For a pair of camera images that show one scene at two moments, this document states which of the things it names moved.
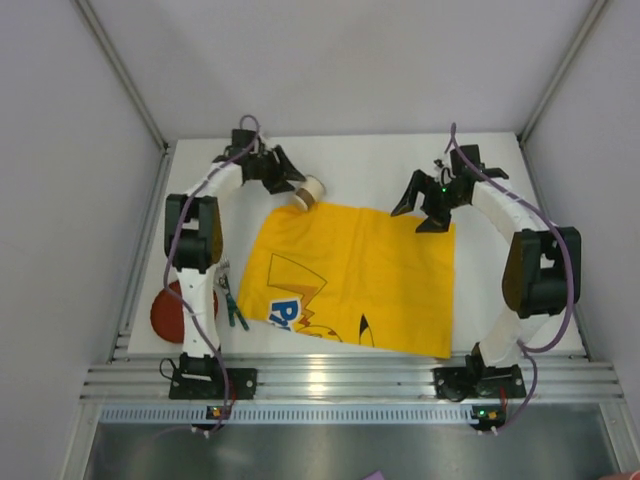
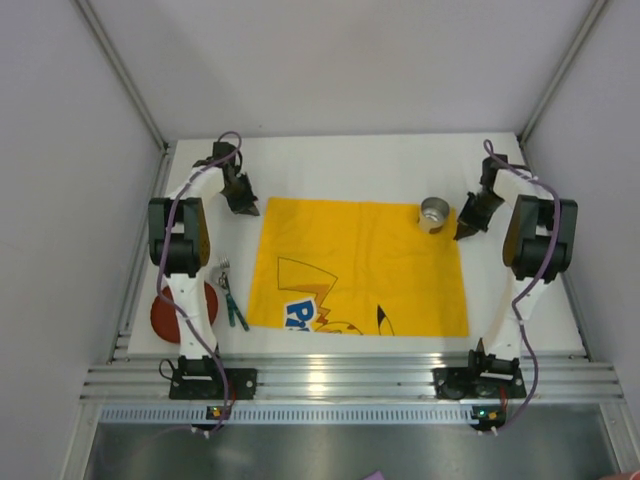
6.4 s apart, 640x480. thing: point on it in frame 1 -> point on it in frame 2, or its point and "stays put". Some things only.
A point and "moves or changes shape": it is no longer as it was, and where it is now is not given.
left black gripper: x=270 y=170 -> x=240 y=195
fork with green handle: x=223 y=280 stays put
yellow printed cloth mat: x=354 y=273 moves or changes shape
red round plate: x=167 y=313 stays put
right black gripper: x=431 y=196 -> x=474 y=216
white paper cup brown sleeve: x=312 y=191 moves or changes shape
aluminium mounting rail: x=148 y=376 stays put
